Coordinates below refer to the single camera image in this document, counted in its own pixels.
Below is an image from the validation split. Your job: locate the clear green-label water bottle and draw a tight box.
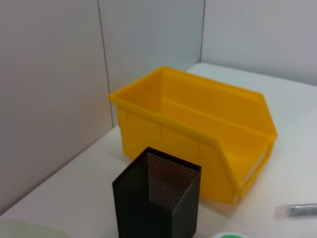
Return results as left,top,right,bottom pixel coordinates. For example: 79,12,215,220
212,232,245,238

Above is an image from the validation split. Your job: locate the black mesh pen holder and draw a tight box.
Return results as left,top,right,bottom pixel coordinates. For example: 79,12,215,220
111,146,202,238

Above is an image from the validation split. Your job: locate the grey glitter pen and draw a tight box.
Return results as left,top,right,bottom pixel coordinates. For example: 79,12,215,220
274,202,317,219

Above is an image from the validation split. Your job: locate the pale green wavy fruit plate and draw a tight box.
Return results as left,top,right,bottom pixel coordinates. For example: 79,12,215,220
0,218,69,238

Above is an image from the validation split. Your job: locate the yellow plastic storage bin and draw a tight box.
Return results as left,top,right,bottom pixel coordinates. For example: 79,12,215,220
107,65,278,203

